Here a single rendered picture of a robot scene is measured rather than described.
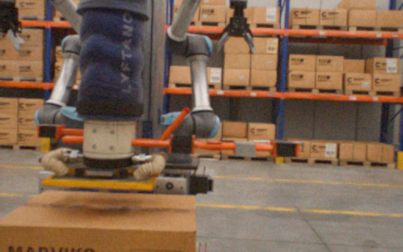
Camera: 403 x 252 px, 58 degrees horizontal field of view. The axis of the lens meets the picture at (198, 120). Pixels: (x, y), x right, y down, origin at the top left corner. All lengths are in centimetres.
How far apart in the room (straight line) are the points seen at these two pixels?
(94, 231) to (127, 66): 51
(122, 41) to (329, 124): 909
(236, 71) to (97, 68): 724
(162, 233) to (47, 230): 33
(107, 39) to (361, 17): 819
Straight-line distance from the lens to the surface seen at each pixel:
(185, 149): 120
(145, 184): 114
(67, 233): 117
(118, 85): 117
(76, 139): 128
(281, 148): 125
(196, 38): 185
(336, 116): 1011
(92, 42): 120
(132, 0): 122
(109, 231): 114
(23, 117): 943
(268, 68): 841
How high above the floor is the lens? 132
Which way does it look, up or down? 3 degrees down
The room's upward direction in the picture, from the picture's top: 2 degrees clockwise
